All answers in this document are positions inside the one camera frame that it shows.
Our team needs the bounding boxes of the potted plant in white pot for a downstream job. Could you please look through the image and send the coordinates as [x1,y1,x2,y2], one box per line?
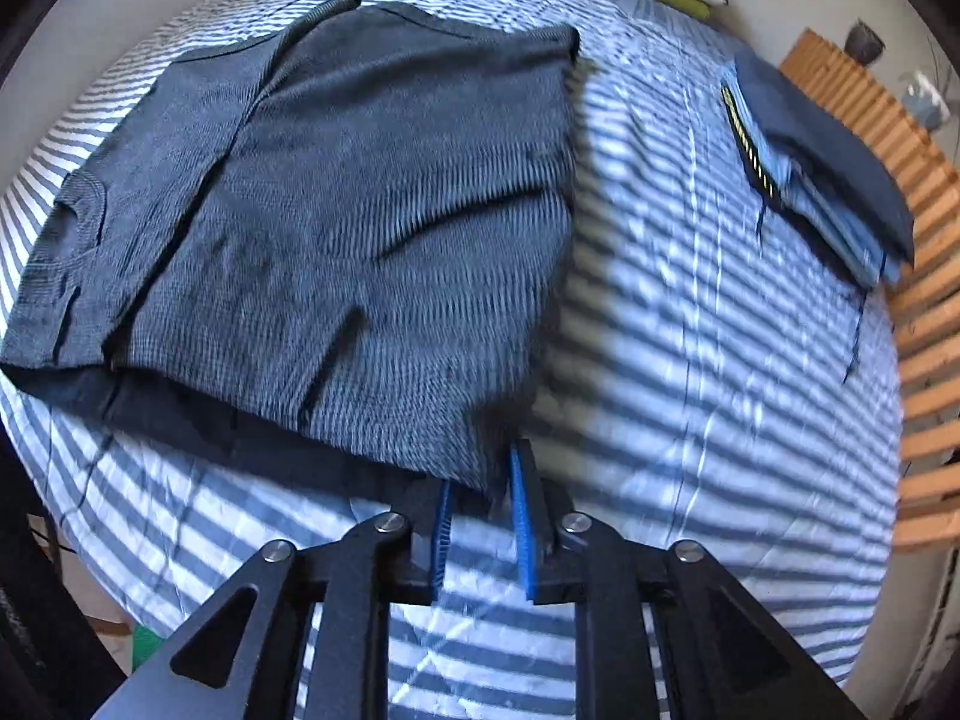
[898,69,946,130]

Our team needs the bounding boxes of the dark ceramic vase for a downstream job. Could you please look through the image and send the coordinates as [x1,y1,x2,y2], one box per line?
[847,19,884,65]

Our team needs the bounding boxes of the green object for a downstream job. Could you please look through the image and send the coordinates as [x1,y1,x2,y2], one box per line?
[129,626,175,687]

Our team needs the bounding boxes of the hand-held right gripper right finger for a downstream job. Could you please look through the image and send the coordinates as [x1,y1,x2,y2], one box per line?
[508,441,871,720]

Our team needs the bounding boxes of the black drawstring pants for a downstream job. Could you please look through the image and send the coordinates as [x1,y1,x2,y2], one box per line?
[720,84,863,385]

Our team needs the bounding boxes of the blue striped bed quilt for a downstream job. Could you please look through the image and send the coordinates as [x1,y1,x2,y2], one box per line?
[0,0,912,720]

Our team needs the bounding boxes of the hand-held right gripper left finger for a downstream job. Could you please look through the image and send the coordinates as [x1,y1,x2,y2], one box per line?
[90,480,455,720]

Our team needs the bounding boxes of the wooden slatted bed rail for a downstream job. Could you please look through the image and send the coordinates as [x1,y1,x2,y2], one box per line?
[780,28,960,552]

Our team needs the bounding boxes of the grey knit sweater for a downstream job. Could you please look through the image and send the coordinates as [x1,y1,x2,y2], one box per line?
[0,0,582,511]

